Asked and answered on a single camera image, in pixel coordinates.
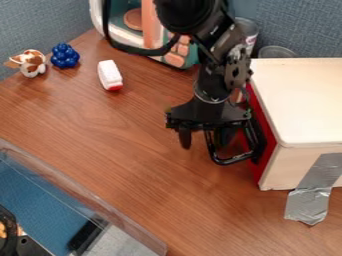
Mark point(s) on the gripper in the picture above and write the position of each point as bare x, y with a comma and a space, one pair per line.
205, 113

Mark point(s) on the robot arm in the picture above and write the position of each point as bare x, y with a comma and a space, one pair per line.
214, 40

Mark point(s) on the drawer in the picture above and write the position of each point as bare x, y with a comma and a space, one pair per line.
263, 166

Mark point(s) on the cabinet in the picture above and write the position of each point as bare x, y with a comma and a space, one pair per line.
302, 100

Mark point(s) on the white and red toy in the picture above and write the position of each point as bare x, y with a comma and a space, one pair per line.
109, 75

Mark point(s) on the silver can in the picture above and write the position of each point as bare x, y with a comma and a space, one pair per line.
250, 31

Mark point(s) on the grey tape strip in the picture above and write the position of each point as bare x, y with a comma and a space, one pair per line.
308, 202

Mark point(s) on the toy microwave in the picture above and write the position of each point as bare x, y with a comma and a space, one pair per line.
129, 33

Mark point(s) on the blue toy grapes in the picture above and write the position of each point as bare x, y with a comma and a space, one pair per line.
65, 55

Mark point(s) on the brown and white plush dog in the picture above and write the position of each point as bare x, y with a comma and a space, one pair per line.
31, 63

